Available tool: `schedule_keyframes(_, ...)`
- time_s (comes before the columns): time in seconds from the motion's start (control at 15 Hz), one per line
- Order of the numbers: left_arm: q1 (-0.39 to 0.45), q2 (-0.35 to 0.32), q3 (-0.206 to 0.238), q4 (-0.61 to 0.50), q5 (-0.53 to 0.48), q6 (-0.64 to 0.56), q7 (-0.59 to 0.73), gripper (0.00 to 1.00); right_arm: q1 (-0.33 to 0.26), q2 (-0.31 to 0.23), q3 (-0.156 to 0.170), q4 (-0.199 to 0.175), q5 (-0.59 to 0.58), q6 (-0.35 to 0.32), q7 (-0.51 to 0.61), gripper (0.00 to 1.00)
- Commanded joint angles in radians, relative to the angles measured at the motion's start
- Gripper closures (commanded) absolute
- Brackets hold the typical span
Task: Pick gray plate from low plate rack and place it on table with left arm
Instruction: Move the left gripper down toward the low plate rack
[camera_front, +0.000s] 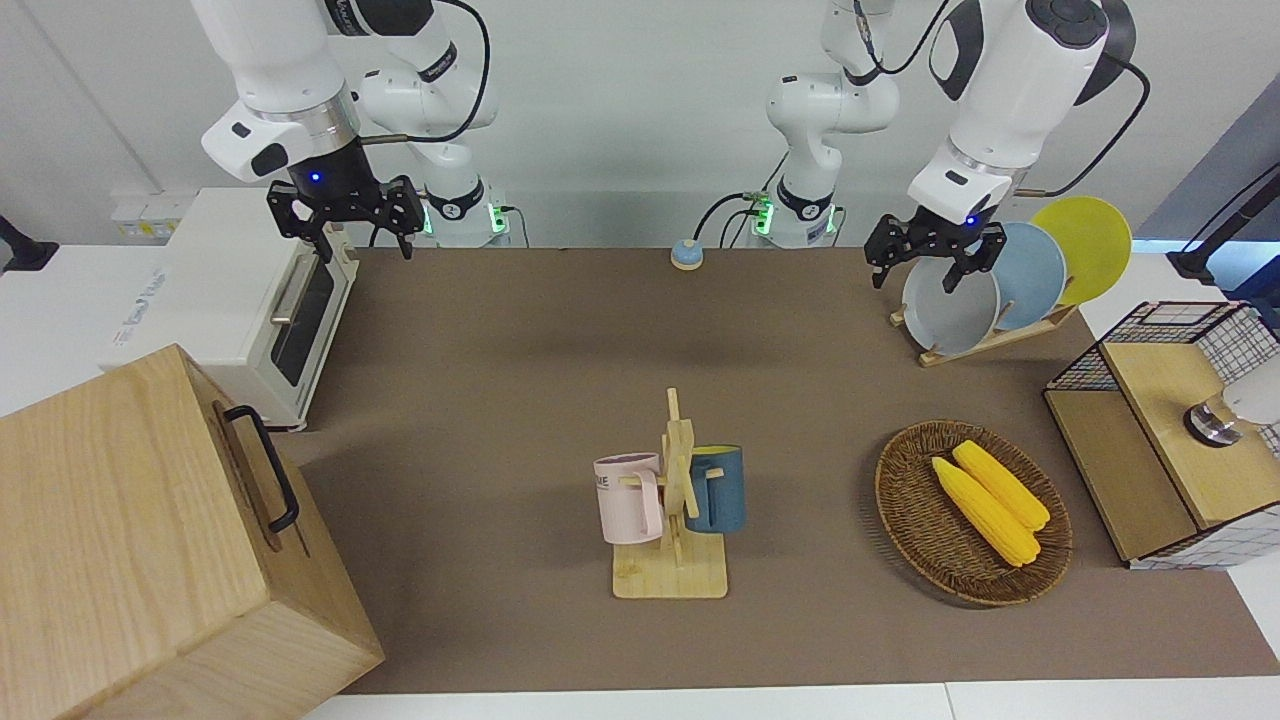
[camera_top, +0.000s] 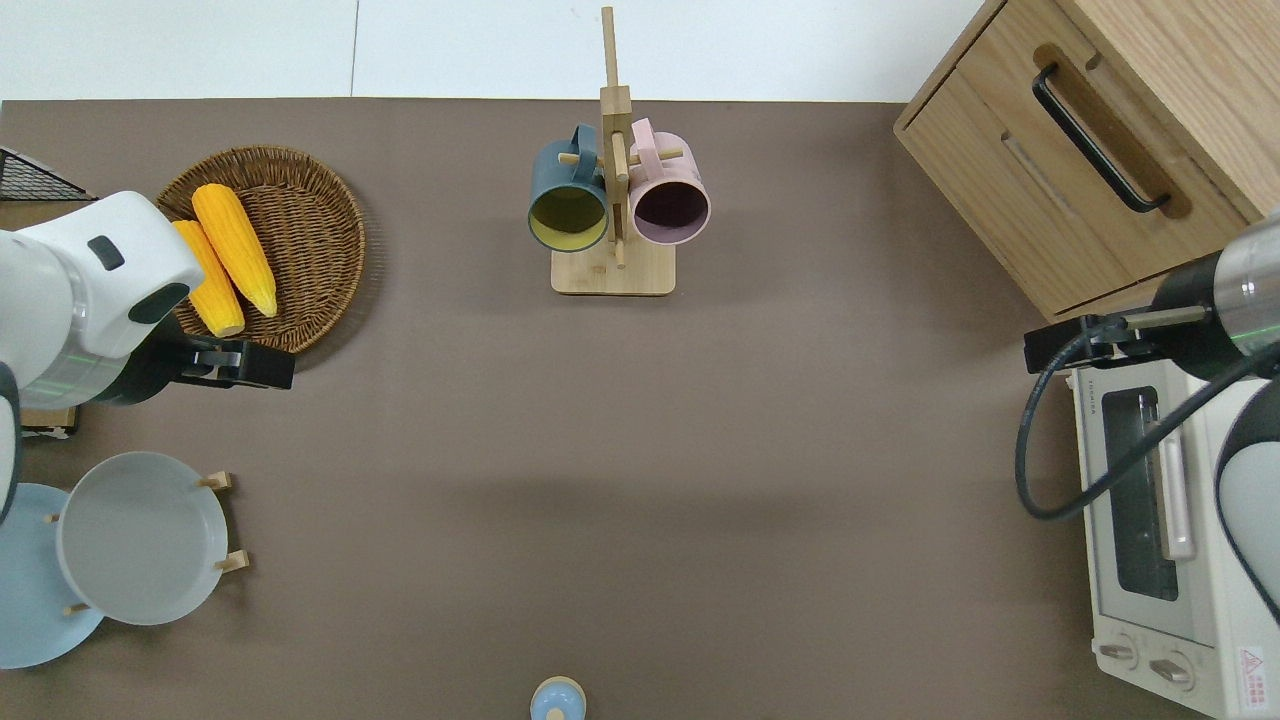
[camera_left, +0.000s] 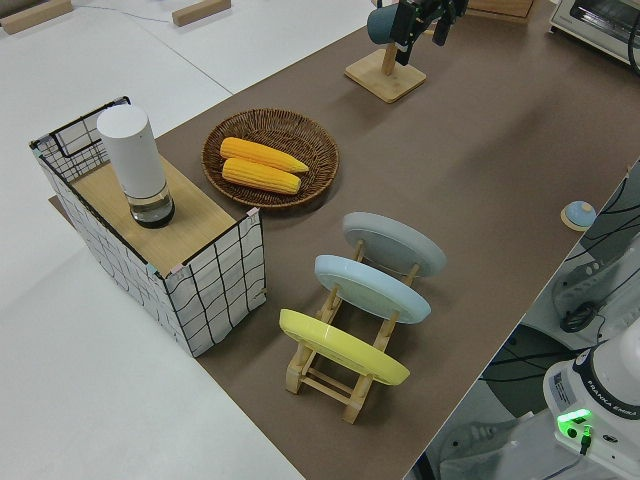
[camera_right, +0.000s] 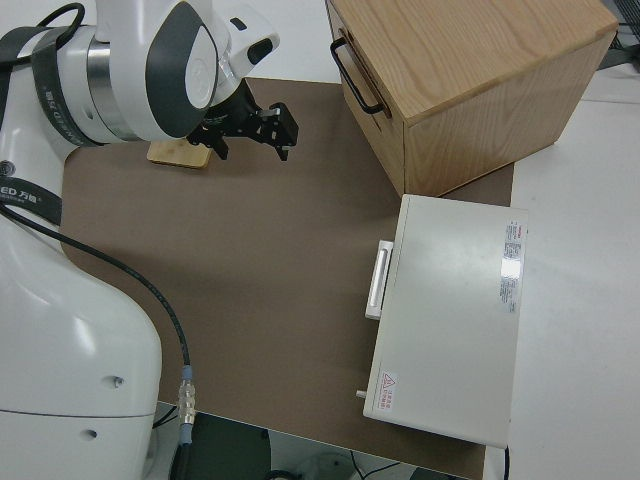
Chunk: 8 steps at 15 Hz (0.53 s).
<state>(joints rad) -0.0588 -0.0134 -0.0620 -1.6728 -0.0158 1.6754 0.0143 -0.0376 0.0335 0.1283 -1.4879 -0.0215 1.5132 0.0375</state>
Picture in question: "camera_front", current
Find yellow corn cob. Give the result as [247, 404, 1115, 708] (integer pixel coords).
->
[952, 440, 1051, 532]
[932, 457, 1042, 568]

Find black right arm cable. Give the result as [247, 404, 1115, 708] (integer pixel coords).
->
[358, 0, 495, 147]

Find gray plate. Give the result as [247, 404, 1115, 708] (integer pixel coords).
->
[901, 255, 1002, 357]

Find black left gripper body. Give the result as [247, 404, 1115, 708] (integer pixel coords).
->
[895, 203, 993, 261]

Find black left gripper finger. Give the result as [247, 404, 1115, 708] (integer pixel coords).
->
[943, 224, 1007, 294]
[865, 213, 907, 291]

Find white wall socket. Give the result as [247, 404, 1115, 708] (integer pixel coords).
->
[110, 198, 193, 242]

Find brown wicker basket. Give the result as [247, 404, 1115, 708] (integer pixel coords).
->
[875, 420, 1074, 607]

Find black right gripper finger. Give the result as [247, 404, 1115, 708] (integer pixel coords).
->
[266, 180, 337, 264]
[386, 174, 427, 262]

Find wooden mug tree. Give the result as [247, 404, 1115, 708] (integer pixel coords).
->
[612, 388, 729, 601]

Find wire grid box with shelf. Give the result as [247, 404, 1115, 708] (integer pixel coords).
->
[1043, 300, 1280, 572]

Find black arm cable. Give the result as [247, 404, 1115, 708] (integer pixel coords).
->
[1028, 48, 1153, 198]
[358, 0, 495, 147]

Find pink mug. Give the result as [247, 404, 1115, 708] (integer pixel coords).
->
[594, 453, 666, 546]

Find white toaster oven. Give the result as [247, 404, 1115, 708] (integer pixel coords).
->
[97, 187, 359, 432]

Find light blue plate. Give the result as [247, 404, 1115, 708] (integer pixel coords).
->
[985, 222, 1068, 332]

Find black camera stand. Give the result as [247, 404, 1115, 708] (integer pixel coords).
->
[1165, 164, 1280, 287]
[0, 214, 60, 274]

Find brown table mat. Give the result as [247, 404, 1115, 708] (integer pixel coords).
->
[268, 247, 1280, 696]

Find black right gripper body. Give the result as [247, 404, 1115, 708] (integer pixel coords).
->
[288, 143, 393, 231]

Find white cylinder bottle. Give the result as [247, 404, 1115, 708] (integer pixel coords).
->
[1185, 362, 1280, 447]

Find yellow plate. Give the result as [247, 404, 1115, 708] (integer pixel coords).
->
[1030, 196, 1133, 307]

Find dark blue mug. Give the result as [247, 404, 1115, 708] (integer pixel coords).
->
[686, 445, 747, 535]

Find black drawer handle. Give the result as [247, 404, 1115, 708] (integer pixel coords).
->
[223, 405, 301, 535]

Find black base cable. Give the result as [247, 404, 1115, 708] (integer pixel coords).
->
[693, 190, 773, 249]

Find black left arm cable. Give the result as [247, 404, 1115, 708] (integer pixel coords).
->
[1028, 48, 1153, 198]

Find low wooden plate rack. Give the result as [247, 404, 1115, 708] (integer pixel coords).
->
[890, 302, 1080, 368]

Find wooden drawer box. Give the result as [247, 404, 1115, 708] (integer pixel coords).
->
[0, 343, 386, 720]

